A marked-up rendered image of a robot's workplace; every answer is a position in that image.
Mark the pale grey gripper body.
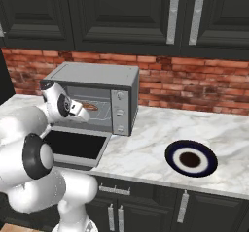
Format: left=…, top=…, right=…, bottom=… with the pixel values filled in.
left=73, top=103, right=91, bottom=123

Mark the brown baguette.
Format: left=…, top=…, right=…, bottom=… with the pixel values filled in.
left=84, top=102, right=99, bottom=112

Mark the metal toaster oven rack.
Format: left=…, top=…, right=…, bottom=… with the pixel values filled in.
left=66, top=99, right=112, bottom=121

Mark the toaster oven glass door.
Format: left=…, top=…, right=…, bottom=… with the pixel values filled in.
left=43, top=125, right=114, bottom=171

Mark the grey toaster oven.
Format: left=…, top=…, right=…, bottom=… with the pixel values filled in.
left=39, top=60, right=141, bottom=138

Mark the dark base cupboard door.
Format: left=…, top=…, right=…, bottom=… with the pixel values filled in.
left=116, top=202, right=179, bottom=232
left=175, top=189, right=249, bottom=232
left=85, top=199, right=119, bottom=232

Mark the blue and white plate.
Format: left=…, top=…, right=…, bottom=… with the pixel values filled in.
left=163, top=139, right=219, bottom=179

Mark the dark drawer front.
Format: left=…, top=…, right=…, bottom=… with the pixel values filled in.
left=91, top=175, right=179, bottom=208

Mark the silver drawer handle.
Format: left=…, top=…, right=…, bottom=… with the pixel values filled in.
left=98, top=183, right=132, bottom=197

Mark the dark wall cupboard door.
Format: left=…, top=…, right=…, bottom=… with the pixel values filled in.
left=180, top=0, right=249, bottom=61
left=65, top=0, right=183, bottom=56
left=0, top=0, right=76, bottom=51

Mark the silver base cupboard handle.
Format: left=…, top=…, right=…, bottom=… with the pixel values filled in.
left=176, top=189, right=190, bottom=224
left=107, top=203, right=117, bottom=232
left=117, top=205, right=125, bottom=232

